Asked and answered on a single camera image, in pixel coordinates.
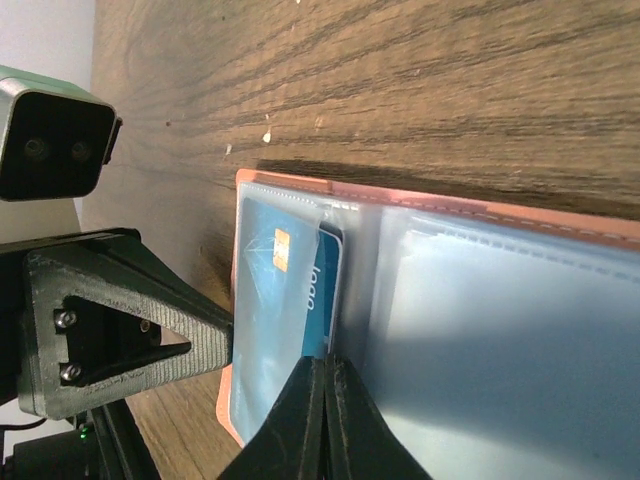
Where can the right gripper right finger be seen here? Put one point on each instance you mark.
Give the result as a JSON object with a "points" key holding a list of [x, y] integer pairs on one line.
{"points": [[358, 443]]}

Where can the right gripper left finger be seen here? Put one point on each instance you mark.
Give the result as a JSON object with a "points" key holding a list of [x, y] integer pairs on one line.
{"points": [[289, 444]]}

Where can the blue card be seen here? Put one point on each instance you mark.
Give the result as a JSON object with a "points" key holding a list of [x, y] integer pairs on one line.
{"points": [[286, 291]]}

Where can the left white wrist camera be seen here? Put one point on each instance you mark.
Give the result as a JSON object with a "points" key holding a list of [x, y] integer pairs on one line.
{"points": [[55, 137]]}

